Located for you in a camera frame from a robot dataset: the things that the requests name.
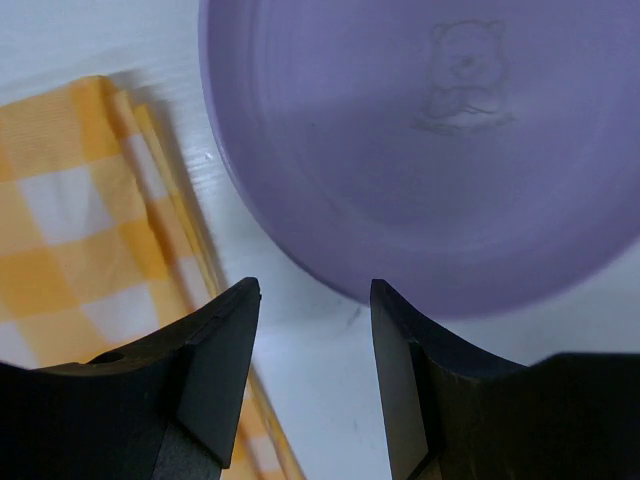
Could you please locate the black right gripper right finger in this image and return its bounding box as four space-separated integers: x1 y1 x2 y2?
370 279 639 479

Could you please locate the purple plastic plate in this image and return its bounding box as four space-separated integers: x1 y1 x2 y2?
199 1 639 318

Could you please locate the yellow checkered cloth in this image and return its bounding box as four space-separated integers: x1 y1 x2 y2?
1 76 302 479

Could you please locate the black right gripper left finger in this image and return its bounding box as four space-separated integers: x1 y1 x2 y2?
1 277 261 479

